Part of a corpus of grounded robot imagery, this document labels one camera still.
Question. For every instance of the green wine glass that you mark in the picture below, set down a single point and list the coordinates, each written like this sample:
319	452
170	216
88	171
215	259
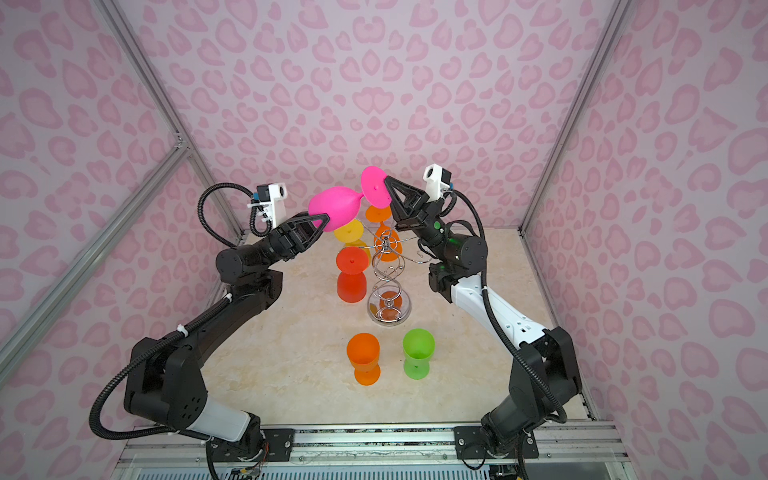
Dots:
418	347

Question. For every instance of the chrome wire glass rack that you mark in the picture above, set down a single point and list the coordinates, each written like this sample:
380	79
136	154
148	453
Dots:
388	303

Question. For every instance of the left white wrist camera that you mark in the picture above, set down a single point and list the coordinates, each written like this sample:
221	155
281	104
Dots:
267	202

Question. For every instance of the corner aluminium post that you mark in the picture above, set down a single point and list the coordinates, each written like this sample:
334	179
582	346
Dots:
128	41
620	14

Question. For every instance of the yellow wine glass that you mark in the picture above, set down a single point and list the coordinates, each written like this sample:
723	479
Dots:
351	235

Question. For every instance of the left diagonal aluminium strut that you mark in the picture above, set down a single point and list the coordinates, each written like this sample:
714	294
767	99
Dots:
40	319

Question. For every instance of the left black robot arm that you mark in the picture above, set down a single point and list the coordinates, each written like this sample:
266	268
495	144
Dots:
164	380

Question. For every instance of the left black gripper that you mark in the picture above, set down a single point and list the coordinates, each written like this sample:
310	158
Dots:
298	237

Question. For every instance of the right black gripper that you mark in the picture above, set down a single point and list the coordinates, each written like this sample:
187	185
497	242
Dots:
426	222

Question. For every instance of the right corner aluminium post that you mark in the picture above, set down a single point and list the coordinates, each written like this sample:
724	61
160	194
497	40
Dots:
620	14

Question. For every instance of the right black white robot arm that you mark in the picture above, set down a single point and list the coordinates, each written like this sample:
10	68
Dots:
544	374

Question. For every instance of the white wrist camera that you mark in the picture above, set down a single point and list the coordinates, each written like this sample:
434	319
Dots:
438	180
267	202

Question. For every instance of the left corner aluminium post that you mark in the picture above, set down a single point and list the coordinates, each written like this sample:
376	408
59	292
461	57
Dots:
128	41

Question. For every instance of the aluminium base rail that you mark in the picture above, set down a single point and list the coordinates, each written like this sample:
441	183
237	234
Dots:
580	450

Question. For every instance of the pink wine glass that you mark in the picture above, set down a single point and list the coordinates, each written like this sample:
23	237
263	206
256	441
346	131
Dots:
342	204

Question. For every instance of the red wine glass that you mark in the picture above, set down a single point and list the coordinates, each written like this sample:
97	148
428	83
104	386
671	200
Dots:
351	281

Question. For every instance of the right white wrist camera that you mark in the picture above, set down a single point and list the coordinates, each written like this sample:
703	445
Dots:
438	180

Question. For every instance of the orange wine glass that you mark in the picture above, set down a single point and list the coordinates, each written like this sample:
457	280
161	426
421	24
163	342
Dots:
363	352
387	242

